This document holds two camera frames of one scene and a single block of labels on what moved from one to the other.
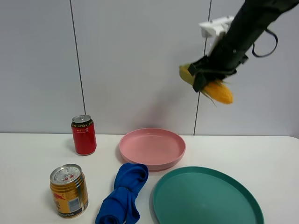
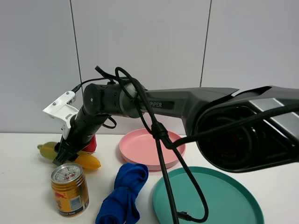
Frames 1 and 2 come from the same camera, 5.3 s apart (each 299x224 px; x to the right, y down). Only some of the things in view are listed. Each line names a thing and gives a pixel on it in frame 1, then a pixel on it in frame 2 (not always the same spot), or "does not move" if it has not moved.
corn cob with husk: x=217 y=90 to x=86 y=160
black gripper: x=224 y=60 to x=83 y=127
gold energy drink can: x=68 y=185 does not move
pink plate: x=157 y=149 does not move
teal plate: x=203 y=195 does not move
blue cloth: x=120 y=207 does not move
